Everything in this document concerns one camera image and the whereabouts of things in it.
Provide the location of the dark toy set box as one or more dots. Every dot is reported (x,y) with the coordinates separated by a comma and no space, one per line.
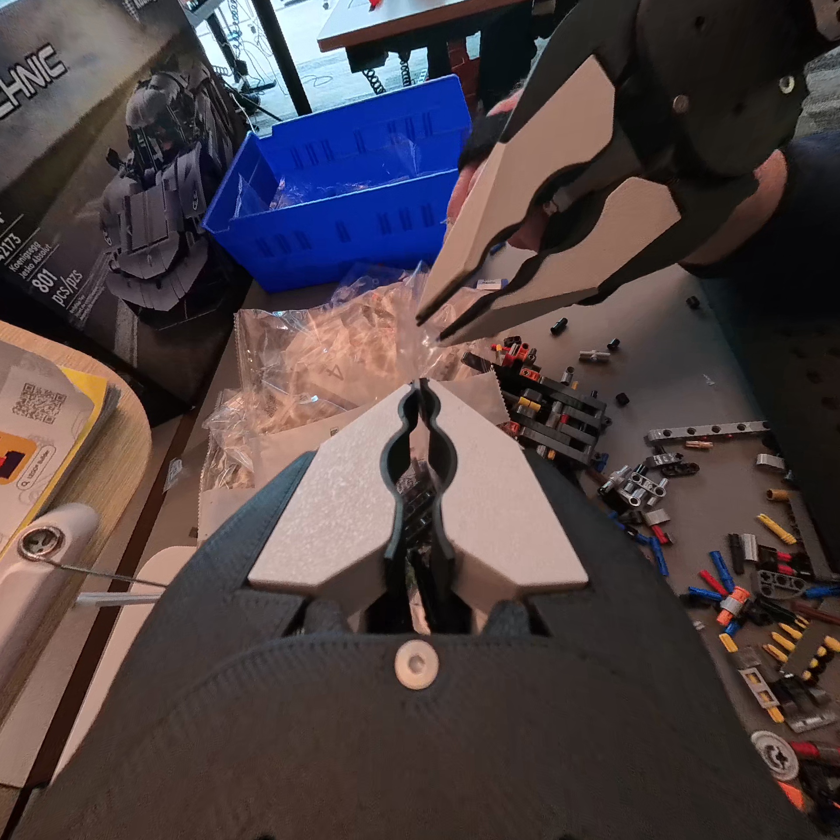
(98,131)

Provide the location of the pile of toy bricks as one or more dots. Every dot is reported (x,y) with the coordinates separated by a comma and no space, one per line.
(741,590)

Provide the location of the blue plastic bin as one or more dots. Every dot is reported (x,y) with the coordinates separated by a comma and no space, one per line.
(341,243)

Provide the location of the long grey holed beam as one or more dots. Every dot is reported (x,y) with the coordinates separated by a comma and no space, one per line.
(709,432)

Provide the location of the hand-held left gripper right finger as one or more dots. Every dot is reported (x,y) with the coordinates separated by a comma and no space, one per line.
(512,525)

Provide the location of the clear plastic bags in bin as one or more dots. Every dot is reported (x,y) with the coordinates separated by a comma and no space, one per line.
(367,177)

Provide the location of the small blue white piece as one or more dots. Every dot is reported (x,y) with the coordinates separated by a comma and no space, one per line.
(492,283)

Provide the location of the car building instruction booklet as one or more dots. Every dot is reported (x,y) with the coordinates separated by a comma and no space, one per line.
(39,407)

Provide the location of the black steel pillar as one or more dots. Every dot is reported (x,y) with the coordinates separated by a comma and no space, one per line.
(282,59)

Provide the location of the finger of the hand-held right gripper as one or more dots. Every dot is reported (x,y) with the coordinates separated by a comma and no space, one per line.
(604,256)
(538,144)

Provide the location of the person's right hand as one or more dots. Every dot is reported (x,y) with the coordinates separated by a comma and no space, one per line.
(764,184)

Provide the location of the dark grey chassis assembly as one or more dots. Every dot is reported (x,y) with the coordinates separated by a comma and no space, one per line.
(564,413)

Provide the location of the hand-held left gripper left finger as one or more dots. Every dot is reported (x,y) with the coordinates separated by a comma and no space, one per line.
(328,525)

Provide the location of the wooden office desk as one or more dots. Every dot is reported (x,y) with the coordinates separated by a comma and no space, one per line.
(394,23)

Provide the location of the person's right forearm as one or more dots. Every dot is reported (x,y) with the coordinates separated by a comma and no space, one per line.
(814,210)

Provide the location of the clear plastic parts bag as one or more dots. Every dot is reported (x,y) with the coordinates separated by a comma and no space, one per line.
(229,433)
(315,348)
(289,433)

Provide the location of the wooden and white book stand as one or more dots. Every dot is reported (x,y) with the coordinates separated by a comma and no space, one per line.
(52,571)

